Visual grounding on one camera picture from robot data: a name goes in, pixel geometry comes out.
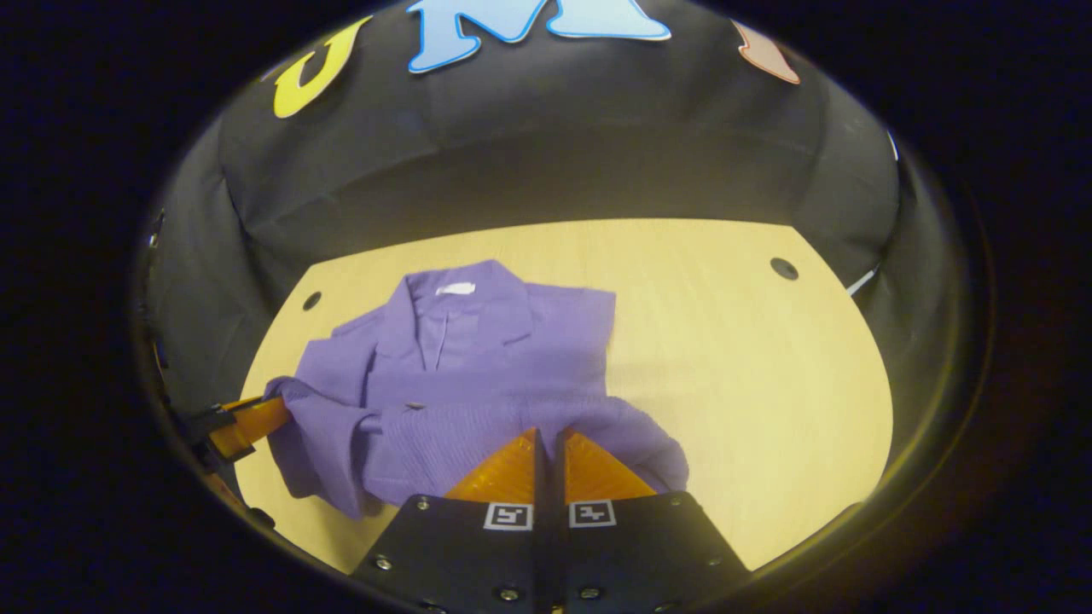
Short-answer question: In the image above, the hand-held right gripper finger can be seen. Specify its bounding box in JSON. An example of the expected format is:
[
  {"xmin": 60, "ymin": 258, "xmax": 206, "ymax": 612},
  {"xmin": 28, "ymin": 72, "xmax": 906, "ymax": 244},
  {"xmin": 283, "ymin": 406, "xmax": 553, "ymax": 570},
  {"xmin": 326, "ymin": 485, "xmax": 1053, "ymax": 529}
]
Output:
[
  {"xmin": 549, "ymin": 426, "xmax": 753, "ymax": 614},
  {"xmin": 348, "ymin": 426, "xmax": 549, "ymax": 614}
]

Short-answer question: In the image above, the purple button-up shirt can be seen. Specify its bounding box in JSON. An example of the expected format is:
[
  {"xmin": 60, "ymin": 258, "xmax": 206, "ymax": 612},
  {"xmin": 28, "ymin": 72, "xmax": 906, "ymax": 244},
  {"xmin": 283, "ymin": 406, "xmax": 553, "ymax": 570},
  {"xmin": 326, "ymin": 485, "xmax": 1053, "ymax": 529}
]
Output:
[{"xmin": 264, "ymin": 259, "xmax": 690, "ymax": 521}]

